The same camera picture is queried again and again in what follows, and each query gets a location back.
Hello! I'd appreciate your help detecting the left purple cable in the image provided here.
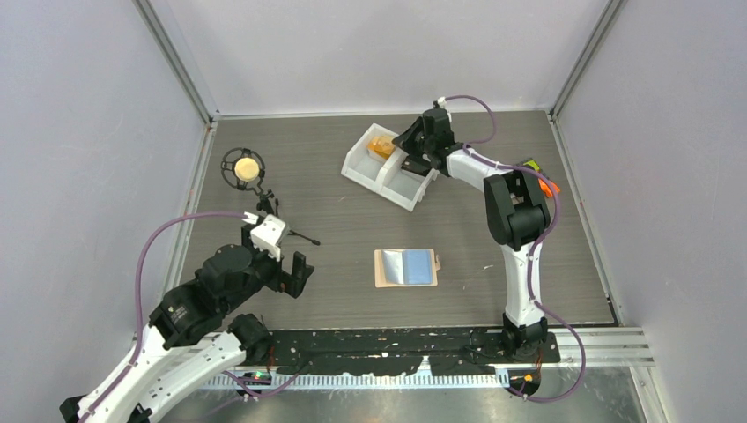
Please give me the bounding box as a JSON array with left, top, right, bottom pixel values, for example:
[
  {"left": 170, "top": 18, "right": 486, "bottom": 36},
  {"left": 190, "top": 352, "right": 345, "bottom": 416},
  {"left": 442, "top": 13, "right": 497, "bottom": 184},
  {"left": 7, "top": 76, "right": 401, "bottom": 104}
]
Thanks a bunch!
[{"left": 78, "top": 211, "right": 258, "bottom": 423}]

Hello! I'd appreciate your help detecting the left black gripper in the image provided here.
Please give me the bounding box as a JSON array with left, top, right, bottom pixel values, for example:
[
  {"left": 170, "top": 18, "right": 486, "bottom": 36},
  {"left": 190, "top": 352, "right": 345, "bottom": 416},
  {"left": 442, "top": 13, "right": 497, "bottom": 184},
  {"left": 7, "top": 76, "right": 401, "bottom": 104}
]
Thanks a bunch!
[{"left": 223, "top": 224, "right": 314, "bottom": 313}]

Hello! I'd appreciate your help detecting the white two-compartment bin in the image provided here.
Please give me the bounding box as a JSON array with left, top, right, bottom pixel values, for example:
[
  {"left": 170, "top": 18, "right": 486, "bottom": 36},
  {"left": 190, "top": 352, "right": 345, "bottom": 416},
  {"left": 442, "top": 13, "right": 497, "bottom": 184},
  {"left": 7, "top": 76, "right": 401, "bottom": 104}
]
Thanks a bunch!
[{"left": 341, "top": 123, "right": 439, "bottom": 212}]

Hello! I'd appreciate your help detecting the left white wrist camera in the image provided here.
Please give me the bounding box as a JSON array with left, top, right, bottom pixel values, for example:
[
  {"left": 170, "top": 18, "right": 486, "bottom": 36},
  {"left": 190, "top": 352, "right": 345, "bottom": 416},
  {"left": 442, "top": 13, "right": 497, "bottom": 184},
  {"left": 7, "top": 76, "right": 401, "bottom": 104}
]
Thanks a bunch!
[{"left": 245, "top": 213, "right": 290, "bottom": 262}]

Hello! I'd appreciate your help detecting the beige card holder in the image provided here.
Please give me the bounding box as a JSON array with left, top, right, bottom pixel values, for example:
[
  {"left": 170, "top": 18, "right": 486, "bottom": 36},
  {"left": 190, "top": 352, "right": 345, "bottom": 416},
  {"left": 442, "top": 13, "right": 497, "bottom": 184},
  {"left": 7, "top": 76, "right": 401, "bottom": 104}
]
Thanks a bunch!
[{"left": 373, "top": 249, "right": 440, "bottom": 288}]

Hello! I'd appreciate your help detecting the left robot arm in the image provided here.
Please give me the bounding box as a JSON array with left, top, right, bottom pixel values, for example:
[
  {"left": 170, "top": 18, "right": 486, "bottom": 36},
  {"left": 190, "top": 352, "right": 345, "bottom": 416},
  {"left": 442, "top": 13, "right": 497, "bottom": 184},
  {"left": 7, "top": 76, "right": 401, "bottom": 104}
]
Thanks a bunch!
[{"left": 60, "top": 244, "right": 314, "bottom": 422}]

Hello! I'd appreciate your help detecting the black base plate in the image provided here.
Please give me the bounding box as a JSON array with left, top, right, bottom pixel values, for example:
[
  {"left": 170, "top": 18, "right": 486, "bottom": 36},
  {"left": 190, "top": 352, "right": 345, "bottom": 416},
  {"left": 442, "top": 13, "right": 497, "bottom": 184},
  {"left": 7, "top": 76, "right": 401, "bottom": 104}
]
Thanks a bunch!
[{"left": 241, "top": 327, "right": 560, "bottom": 376}]

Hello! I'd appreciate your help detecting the orange card stack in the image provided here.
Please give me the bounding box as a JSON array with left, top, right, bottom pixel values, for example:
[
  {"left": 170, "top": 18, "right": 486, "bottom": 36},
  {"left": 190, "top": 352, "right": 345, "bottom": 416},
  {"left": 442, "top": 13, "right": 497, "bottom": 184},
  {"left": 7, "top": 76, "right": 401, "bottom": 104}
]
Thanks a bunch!
[{"left": 366, "top": 139, "right": 398, "bottom": 162}]

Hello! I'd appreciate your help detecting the purple cable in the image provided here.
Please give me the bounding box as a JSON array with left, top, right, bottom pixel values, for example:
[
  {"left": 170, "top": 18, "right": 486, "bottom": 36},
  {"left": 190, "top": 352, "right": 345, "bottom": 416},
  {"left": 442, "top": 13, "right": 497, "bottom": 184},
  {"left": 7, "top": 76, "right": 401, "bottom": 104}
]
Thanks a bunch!
[
  {"left": 440, "top": 94, "right": 588, "bottom": 405},
  {"left": 78, "top": 211, "right": 258, "bottom": 423}
]

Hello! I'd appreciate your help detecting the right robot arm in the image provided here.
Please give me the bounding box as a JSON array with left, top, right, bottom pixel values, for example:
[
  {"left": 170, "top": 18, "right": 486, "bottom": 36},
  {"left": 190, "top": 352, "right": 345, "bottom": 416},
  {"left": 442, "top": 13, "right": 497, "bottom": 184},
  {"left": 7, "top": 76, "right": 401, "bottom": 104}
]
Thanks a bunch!
[{"left": 393, "top": 106, "right": 551, "bottom": 362}]

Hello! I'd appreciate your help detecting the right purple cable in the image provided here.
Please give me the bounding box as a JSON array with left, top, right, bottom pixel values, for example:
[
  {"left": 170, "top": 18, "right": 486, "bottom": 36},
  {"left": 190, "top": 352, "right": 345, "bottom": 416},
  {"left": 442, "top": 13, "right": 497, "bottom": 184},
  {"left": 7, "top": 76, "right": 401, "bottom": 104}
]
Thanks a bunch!
[{"left": 440, "top": 94, "right": 588, "bottom": 405}]

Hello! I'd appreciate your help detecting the orange toy with blocks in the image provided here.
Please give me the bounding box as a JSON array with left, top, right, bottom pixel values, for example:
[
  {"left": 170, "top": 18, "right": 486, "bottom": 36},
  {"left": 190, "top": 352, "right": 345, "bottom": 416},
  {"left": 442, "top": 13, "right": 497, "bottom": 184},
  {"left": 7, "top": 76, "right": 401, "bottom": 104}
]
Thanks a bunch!
[{"left": 520, "top": 158, "right": 561, "bottom": 198}]

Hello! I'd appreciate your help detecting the black card stack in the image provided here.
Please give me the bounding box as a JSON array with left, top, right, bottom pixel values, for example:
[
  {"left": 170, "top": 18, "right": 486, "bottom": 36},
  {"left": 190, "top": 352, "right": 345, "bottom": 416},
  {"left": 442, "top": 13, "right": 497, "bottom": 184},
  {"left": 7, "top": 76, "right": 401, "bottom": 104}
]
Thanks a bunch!
[{"left": 401, "top": 156, "right": 436, "bottom": 180}]

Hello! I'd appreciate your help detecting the microphone on black tripod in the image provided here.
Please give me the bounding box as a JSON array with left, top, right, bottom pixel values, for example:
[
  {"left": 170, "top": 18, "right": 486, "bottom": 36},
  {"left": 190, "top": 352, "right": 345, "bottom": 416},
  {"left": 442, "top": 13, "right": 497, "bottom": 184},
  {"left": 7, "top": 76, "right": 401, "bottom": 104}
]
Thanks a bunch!
[{"left": 219, "top": 146, "right": 322, "bottom": 248}]

